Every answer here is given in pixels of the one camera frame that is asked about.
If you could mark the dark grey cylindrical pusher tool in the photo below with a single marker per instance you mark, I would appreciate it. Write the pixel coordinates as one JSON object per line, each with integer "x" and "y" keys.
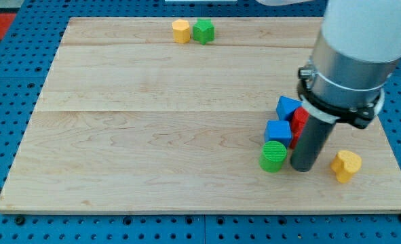
{"x": 311, "y": 141}

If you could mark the yellow heart block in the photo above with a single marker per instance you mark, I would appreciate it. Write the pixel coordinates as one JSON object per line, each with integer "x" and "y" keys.
{"x": 345, "y": 164}

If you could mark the blue cube block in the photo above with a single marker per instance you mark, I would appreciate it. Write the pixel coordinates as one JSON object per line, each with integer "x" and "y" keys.
{"x": 278, "y": 131}

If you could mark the green star block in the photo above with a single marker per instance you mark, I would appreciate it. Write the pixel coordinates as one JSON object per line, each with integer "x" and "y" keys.
{"x": 203, "y": 31}

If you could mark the blue triangle block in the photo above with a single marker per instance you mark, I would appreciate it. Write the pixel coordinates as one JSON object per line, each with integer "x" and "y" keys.
{"x": 286, "y": 107}

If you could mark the yellow hexagon block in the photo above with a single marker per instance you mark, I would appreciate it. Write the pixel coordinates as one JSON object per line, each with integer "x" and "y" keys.
{"x": 181, "y": 31}

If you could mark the light wooden board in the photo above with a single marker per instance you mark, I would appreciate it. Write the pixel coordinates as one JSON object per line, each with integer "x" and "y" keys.
{"x": 129, "y": 122}

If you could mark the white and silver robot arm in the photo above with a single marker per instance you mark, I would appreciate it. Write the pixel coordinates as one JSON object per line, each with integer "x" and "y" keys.
{"x": 356, "y": 51}

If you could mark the red circle block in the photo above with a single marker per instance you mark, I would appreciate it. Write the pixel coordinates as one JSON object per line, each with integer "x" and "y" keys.
{"x": 297, "y": 124}

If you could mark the green cylinder block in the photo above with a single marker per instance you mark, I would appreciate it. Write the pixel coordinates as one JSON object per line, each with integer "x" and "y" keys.
{"x": 273, "y": 155}

